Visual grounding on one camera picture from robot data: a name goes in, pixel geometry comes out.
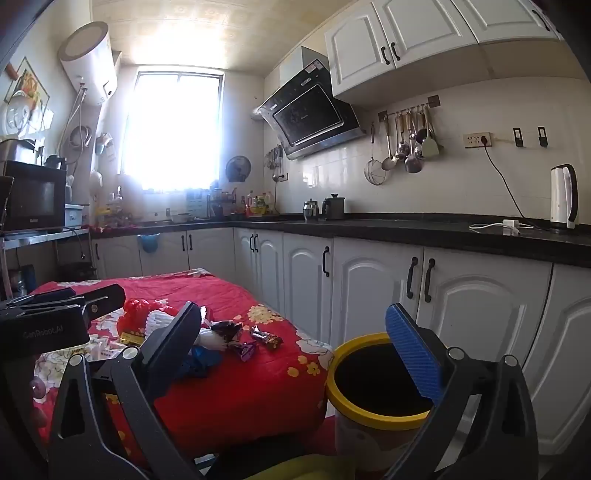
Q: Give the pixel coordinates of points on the group of condiment bottles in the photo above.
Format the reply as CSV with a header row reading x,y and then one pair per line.
x,y
258,205

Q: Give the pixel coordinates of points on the white electric kettle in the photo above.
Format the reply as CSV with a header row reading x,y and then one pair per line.
x,y
561,198

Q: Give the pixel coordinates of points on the black microwave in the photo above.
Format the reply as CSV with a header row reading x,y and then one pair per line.
x,y
34,198

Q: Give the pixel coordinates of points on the white charger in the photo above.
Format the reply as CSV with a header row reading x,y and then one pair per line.
x,y
511,226

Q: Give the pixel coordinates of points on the blue wrapper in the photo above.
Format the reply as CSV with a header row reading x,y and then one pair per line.
x,y
201,362

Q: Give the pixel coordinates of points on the brown snack bar wrapper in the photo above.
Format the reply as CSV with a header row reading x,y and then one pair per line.
x,y
265,339

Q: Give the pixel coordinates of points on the blue hanging basket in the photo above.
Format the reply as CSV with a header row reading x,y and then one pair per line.
x,y
149,243

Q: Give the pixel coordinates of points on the dark shiny wrapper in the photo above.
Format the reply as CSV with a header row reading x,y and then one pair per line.
x,y
226,330

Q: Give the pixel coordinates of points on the kitchen window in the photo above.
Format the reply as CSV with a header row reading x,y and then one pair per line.
x,y
173,134

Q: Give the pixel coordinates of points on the black pot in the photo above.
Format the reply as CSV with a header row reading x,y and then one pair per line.
x,y
333,208

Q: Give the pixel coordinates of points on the black wall hook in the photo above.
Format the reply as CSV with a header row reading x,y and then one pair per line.
x,y
518,137
542,137

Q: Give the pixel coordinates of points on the white paper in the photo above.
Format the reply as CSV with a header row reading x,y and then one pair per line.
x,y
161,322

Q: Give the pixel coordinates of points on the row of white cabinet doors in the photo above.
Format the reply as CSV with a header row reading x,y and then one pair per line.
x,y
485,318

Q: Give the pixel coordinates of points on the person's left hand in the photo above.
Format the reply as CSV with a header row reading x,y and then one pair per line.
x,y
39,387

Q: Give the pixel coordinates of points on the steel shelf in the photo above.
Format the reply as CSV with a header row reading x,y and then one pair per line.
x,y
41,236

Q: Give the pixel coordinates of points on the steel teapot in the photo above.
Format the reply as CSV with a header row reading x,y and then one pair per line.
x,y
311,210

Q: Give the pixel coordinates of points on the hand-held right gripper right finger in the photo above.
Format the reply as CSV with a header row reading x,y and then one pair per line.
x,y
413,353

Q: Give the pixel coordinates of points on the small wall fan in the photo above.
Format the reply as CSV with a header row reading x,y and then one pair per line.
x,y
238,169

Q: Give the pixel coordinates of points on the red floral blanket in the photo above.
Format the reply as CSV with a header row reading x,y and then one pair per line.
x,y
258,387

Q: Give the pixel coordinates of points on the white water heater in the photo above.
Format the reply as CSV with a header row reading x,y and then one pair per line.
x,y
90,64

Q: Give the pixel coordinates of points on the large steel ladle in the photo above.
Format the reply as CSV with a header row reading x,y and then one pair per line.
x,y
413,164

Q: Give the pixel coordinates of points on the small hanging utensils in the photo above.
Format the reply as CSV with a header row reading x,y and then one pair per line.
x,y
275,161

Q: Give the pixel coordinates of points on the white upper cabinet door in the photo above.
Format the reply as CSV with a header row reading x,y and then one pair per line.
x,y
358,50
508,16
425,27

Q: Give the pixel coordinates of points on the yellow-rimmed waste bin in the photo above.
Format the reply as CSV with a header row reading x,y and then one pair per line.
x,y
341,397

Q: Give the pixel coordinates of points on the green spatula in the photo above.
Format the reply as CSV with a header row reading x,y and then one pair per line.
x,y
431,145

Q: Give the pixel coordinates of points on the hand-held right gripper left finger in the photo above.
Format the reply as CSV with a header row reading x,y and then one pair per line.
x,y
171,341

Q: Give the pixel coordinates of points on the wall poster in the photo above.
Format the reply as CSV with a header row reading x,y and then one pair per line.
x,y
34,85

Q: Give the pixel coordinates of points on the purple candy wrapper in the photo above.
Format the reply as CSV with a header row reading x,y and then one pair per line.
x,y
245,352

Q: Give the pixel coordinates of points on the black countertop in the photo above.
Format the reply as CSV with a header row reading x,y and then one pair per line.
x,y
415,230

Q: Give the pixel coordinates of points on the black range hood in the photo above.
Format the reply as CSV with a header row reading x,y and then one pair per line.
x,y
309,115

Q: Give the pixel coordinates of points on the beige wall socket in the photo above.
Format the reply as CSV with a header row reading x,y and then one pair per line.
x,y
473,140

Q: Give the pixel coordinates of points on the utensil wall rail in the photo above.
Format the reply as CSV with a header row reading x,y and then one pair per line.
x,y
408,110

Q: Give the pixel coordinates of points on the white leaflet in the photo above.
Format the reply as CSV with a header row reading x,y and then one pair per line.
x,y
92,353

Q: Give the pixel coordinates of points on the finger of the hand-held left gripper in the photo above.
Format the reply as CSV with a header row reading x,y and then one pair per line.
x,y
51,296
106,302

